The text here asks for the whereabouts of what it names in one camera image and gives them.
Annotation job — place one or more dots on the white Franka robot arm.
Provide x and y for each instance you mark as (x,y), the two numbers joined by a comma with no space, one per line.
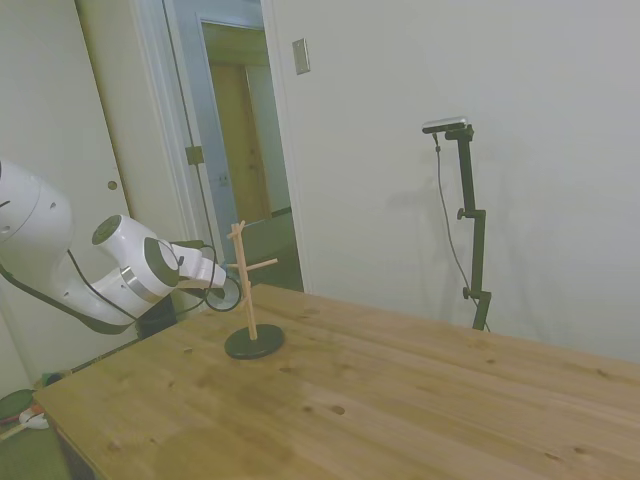
(30,210)

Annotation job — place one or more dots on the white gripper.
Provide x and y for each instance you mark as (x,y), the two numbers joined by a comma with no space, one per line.
(202,270)

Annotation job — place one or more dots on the brass door hinge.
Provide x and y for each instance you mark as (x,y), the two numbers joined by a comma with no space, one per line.
(194,155)

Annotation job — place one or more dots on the green round floor object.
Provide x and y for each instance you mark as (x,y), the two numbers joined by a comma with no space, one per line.
(15,405)

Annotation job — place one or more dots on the brass door knob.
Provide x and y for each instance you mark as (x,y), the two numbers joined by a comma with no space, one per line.
(113,185)

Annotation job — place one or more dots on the black camera stand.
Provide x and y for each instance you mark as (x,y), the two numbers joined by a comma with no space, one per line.
(477,240)
(440,180)

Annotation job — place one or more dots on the grey camera on stand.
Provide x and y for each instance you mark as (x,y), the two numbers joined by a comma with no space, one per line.
(445,125)

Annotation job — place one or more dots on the blue enamel mug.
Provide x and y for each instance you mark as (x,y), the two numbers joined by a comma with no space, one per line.
(225,300)

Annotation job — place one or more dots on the white door with knob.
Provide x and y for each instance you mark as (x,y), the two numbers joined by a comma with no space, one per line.
(55,100)

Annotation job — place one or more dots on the brown wooden hallway door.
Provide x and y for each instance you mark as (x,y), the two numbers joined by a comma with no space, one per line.
(240,150)

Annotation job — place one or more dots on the white and orange floor object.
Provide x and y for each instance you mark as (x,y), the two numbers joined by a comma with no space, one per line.
(34,420)

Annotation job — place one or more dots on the grey-blue open door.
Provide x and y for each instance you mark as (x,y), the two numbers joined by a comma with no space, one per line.
(205,125)

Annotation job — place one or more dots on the metal wall switch plate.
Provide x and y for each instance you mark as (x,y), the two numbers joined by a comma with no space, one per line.
(301,56)

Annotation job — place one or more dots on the wooden mug tree black base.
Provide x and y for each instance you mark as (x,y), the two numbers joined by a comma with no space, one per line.
(260,342)

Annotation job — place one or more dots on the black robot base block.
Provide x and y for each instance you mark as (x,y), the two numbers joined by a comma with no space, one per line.
(155,320)

